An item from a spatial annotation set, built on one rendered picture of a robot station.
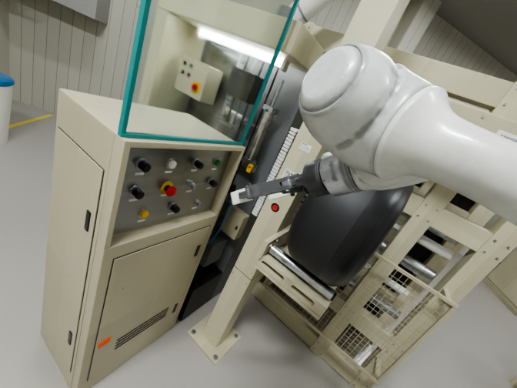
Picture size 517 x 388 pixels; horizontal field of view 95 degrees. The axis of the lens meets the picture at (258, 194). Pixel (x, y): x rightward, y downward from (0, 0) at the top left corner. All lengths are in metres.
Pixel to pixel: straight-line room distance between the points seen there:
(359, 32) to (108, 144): 0.94
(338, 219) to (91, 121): 0.82
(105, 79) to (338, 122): 4.37
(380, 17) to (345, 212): 0.70
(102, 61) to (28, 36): 0.88
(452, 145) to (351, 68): 0.11
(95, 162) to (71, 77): 3.89
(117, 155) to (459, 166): 0.71
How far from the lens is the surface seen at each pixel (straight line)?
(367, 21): 1.13
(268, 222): 1.20
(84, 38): 4.59
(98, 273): 0.99
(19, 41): 4.95
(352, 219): 0.86
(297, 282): 1.13
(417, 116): 0.27
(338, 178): 0.44
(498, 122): 1.31
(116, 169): 0.76
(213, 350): 1.82
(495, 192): 0.27
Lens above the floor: 1.51
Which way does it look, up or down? 22 degrees down
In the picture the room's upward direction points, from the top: 25 degrees clockwise
